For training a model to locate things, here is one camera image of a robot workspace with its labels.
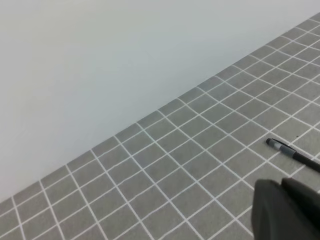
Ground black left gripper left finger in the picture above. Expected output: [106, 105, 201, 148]
[251, 179, 300, 240]

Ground black pen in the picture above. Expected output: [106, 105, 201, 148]
[292, 152, 320, 173]

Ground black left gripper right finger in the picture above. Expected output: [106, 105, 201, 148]
[281, 178, 320, 240]

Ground clear pen cap black tip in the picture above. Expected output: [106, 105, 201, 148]
[266, 138, 297, 157]

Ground grey grid tablecloth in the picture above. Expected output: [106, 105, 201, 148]
[0, 14, 320, 240]

